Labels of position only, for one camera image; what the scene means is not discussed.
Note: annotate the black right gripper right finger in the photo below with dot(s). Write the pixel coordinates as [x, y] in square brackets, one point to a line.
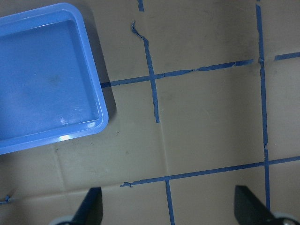
[248, 209]

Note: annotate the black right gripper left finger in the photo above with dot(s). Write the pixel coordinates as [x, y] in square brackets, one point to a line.
[90, 212]

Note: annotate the blue plastic tray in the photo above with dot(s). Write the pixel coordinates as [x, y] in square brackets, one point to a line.
[49, 85]

